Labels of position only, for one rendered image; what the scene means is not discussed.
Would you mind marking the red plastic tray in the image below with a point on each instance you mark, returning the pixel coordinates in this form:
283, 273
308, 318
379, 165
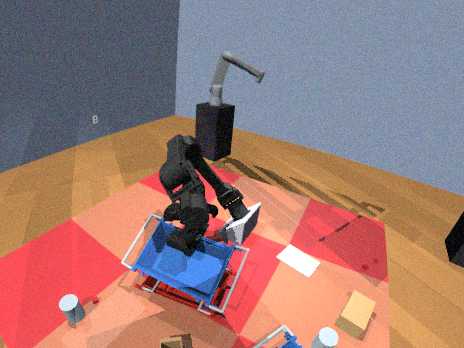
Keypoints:
184, 298

